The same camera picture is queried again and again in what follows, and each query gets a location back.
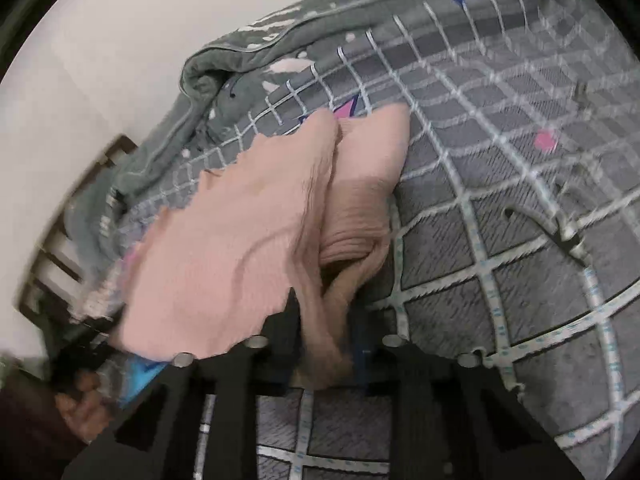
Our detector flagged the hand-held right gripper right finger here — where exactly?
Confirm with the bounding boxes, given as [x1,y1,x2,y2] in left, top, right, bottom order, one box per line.
[351,309,586,480]

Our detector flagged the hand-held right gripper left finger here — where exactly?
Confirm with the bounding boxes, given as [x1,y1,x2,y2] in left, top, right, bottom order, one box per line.
[65,305,302,480]

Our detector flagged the pink knit sweater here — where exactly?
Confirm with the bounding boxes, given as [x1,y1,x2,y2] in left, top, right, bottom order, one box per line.
[107,107,413,391]

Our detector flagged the person's left hand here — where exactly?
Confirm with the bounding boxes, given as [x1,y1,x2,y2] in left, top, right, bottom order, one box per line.
[54,369,117,442]

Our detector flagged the dark wooden headboard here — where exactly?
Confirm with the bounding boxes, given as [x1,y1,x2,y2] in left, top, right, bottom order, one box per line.
[17,135,141,321]

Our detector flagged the grey checked star-print sheet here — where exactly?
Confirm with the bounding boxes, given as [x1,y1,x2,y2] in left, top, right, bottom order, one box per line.
[107,0,640,480]

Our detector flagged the grey fleece quilt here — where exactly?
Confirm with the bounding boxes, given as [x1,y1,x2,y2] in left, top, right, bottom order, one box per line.
[65,0,561,261]

